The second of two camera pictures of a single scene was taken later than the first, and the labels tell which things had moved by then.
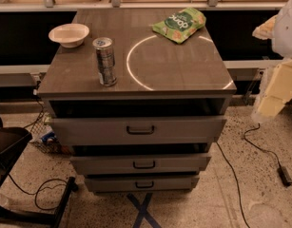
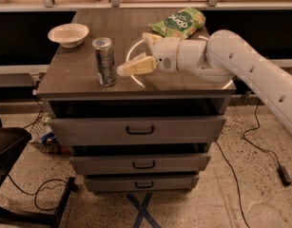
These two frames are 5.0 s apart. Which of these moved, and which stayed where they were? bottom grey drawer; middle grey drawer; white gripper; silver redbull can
Moved: white gripper
Stayed: bottom grey drawer; middle grey drawer; silver redbull can
